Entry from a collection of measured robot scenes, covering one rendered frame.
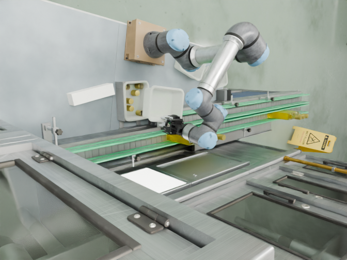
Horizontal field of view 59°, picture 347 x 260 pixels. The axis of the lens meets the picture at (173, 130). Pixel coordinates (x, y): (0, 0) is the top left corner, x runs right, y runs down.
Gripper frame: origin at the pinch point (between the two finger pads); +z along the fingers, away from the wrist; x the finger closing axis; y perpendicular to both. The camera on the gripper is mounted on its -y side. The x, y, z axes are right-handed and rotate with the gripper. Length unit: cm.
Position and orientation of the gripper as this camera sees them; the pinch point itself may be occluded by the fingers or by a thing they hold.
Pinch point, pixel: (163, 119)
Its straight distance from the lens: 155.9
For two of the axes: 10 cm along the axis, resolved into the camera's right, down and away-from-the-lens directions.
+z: -6.4, -2.9, 7.1
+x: -1.9, 9.6, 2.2
